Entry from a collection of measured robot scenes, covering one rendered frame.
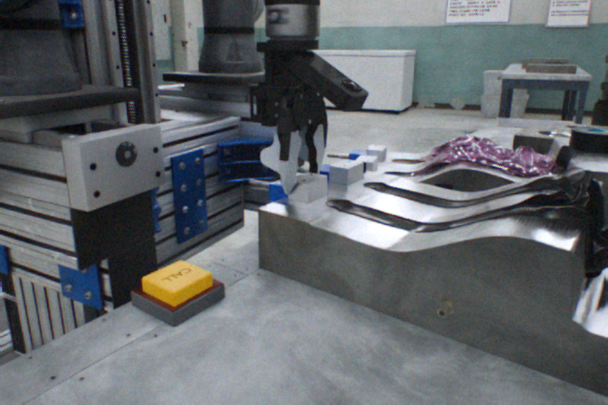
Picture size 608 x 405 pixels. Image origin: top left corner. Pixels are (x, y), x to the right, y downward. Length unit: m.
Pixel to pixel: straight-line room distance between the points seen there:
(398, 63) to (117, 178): 6.76
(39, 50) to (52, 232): 0.25
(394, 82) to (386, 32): 1.20
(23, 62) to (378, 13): 7.71
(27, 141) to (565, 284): 0.65
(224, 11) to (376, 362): 0.81
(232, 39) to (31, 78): 0.49
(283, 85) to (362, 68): 6.80
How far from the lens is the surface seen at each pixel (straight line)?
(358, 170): 0.77
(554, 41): 7.93
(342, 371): 0.50
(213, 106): 1.11
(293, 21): 0.64
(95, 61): 0.98
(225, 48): 1.09
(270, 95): 0.66
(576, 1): 7.94
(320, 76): 0.62
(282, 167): 0.65
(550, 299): 0.51
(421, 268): 0.54
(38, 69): 0.75
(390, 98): 7.37
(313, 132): 0.69
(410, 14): 8.15
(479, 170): 0.87
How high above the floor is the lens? 1.11
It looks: 16 degrees down
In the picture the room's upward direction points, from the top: straight up
